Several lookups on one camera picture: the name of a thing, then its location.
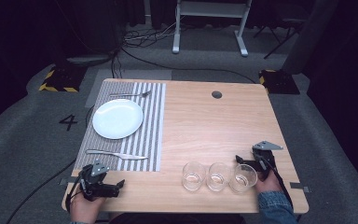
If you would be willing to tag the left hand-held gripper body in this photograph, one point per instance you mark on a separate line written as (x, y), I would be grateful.
(90, 183)

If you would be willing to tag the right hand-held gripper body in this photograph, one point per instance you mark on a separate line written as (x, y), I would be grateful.
(264, 158)

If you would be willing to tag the clear drinking glass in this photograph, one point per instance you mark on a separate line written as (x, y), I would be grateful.
(243, 179)
(194, 176)
(218, 177)

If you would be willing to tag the person's right hand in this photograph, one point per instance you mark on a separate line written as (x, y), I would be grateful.
(268, 185)

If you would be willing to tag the person's left hand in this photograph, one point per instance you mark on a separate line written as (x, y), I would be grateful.
(84, 210)

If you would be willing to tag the grey tape piece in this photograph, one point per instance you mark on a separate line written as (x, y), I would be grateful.
(66, 181)
(299, 186)

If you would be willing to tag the silver table knife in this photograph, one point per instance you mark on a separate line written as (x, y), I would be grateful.
(118, 154)

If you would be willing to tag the white round plate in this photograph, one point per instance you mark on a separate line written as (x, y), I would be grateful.
(117, 118)

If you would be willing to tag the grey striped placemat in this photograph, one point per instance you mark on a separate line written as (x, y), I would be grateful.
(150, 124)

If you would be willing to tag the silver fork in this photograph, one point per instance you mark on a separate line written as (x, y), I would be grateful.
(130, 94)

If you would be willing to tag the black folding stand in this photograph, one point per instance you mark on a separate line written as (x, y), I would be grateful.
(279, 31)

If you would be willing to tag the white metal stand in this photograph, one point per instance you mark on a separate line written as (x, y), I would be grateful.
(211, 9)

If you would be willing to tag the black yellow-striped base plate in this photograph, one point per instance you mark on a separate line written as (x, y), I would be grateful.
(62, 79)
(279, 82)

